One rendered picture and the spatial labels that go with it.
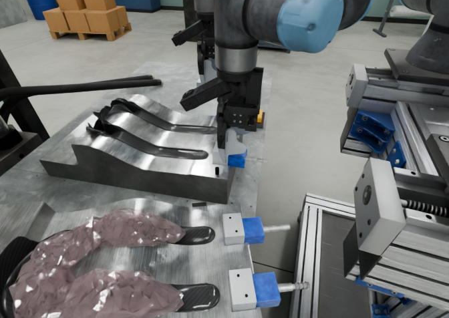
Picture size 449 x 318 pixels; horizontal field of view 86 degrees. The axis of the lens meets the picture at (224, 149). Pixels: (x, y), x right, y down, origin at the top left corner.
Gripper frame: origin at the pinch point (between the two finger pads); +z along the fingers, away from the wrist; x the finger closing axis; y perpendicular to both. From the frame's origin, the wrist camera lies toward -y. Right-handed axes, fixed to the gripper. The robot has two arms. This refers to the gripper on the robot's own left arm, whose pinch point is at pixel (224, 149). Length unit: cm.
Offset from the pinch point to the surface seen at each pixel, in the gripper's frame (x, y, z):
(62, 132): 11, -59, 12
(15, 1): 40, -85, -22
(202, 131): 10.7, -8.7, 3.3
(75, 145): -7.2, -33.8, -1.5
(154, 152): -0.6, -18.2, 3.6
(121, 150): -4.8, -24.3, 0.5
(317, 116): 178, 58, 92
